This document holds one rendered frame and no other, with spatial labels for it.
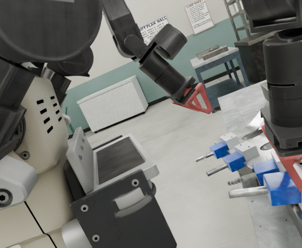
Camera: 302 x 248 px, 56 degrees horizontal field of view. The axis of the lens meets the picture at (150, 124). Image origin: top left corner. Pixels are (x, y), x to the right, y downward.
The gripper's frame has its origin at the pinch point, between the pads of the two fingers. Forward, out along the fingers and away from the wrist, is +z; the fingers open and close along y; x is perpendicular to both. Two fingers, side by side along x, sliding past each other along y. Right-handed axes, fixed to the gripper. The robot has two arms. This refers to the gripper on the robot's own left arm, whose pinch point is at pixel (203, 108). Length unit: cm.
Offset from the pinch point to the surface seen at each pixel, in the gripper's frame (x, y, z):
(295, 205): 8.4, -32.9, 9.3
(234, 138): 0.1, 1.5, 12.9
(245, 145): 1.2, -6.5, 12.1
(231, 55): -152, 327, 105
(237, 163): 6.1, -8.4, 12.2
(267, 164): 4.4, -23.2, 8.1
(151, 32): -191, 666, 10
